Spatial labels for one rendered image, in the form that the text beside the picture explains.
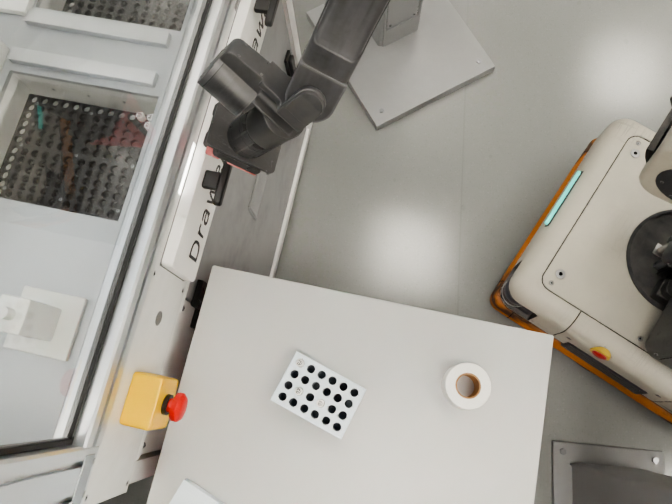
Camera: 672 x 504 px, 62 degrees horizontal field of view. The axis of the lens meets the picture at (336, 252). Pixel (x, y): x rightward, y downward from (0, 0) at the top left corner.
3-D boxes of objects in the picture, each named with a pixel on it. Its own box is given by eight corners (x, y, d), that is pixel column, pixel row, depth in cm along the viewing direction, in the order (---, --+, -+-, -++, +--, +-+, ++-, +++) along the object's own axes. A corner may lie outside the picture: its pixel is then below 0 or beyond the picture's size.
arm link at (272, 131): (295, 146, 66) (317, 112, 68) (250, 106, 63) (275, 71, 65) (268, 159, 71) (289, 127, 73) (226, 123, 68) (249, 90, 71)
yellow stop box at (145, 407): (184, 380, 83) (168, 378, 76) (170, 429, 81) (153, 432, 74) (151, 373, 84) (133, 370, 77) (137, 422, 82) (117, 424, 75)
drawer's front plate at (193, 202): (240, 121, 96) (225, 86, 85) (194, 282, 89) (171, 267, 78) (230, 119, 96) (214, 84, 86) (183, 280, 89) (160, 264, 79)
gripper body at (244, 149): (214, 103, 75) (237, 84, 69) (278, 135, 80) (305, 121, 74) (200, 146, 73) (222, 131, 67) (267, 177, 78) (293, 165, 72)
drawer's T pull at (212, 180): (234, 162, 85) (232, 158, 84) (221, 207, 84) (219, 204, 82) (211, 158, 86) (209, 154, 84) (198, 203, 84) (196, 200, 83)
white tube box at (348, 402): (366, 389, 89) (366, 389, 86) (341, 438, 88) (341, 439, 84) (298, 352, 91) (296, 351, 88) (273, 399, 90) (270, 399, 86)
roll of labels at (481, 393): (489, 369, 89) (495, 368, 86) (481, 414, 88) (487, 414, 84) (445, 359, 90) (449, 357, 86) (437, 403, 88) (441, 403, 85)
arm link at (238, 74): (330, 108, 60) (343, 70, 66) (249, 29, 56) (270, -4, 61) (262, 164, 67) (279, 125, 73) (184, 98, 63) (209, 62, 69)
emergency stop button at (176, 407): (192, 394, 81) (184, 394, 77) (185, 422, 80) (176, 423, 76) (173, 389, 81) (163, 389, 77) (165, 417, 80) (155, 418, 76)
